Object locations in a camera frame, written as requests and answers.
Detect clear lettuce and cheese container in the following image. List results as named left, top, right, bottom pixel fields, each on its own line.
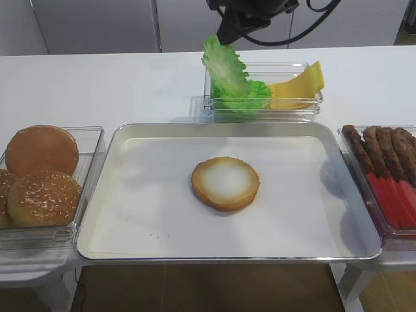
left=190, top=62, right=324, bottom=122

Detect white table leg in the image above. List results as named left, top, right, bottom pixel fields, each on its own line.
left=330, top=263, right=376, bottom=312

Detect rear red tomato slice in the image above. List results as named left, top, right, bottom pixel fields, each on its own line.
left=367, top=172, right=399, bottom=229

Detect front brown beef patty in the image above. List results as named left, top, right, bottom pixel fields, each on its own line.
left=392, top=127, right=415, bottom=187

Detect rear brown beef patty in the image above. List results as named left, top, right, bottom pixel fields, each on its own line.
left=342, top=125, right=374, bottom=174

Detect yellow cheese slice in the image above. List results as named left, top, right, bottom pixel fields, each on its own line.
left=266, top=93, right=322, bottom=110
left=268, top=61, right=325, bottom=99

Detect clear meat and tomato container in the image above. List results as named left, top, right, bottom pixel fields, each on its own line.
left=337, top=125, right=415, bottom=251

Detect right sesame bun top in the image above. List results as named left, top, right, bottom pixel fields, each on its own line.
left=7, top=170, right=81, bottom=227

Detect silver metal tray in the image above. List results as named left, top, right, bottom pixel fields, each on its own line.
left=77, top=122, right=382, bottom=262

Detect bottom bun half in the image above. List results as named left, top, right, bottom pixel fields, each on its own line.
left=191, top=157, right=261, bottom=212

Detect sesame bun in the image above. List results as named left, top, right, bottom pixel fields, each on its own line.
left=0, top=169, right=17, bottom=229
left=7, top=170, right=81, bottom=227

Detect plain brown bun half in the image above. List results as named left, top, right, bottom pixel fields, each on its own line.
left=5, top=125, right=79, bottom=176

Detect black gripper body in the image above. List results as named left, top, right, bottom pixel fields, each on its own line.
left=207, top=0, right=299, bottom=45

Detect red tomato slice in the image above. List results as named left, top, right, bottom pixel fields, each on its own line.
left=398, top=180, right=415, bottom=220
left=378, top=177, right=413, bottom=229
left=387, top=177, right=415, bottom=229
left=367, top=172, right=399, bottom=229

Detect brown beef patty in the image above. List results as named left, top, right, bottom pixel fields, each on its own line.
left=363, top=126, right=390, bottom=178
left=376, top=127, right=407, bottom=181
left=392, top=127, right=415, bottom=187
left=342, top=125, right=374, bottom=174

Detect green lettuce leaf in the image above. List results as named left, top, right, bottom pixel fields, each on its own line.
left=201, top=36, right=250, bottom=98

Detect green lettuce in container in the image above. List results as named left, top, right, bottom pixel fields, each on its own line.
left=212, top=80, right=272, bottom=113

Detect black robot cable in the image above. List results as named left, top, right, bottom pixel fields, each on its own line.
left=220, top=0, right=342, bottom=46

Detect upper yellow cheese slice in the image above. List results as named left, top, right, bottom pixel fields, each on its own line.
left=268, top=61, right=325, bottom=99

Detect clear bun container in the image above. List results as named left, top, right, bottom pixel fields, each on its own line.
left=1, top=127, right=105, bottom=250

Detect front red tomato slice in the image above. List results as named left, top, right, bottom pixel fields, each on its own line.
left=398, top=180, right=415, bottom=220

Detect left sesame bun top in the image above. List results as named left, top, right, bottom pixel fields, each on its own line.
left=0, top=169, right=17, bottom=229

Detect white paper tray liner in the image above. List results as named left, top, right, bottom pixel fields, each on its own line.
left=89, top=137, right=343, bottom=258

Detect lower yellow cheese slice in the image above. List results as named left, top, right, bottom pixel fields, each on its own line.
left=266, top=93, right=322, bottom=110

